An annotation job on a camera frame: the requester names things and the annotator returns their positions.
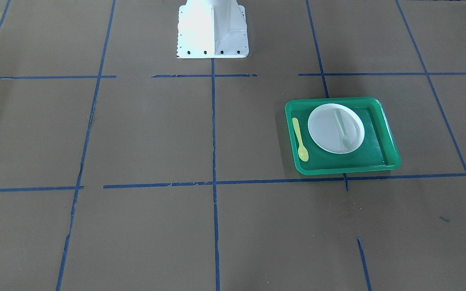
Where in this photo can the pale green plastic fork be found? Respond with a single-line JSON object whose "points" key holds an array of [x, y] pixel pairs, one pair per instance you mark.
{"points": [[344, 137]]}

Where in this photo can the yellow plastic spoon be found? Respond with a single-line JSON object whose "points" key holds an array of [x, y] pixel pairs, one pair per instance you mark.
{"points": [[301, 149]]}

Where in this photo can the white round plate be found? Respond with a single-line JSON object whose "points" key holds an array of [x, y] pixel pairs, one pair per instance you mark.
{"points": [[324, 130]]}

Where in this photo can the green plastic tray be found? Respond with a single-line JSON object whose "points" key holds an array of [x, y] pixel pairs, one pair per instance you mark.
{"points": [[377, 152]]}

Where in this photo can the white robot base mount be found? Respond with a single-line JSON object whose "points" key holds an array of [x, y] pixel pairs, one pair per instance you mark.
{"points": [[211, 29]]}

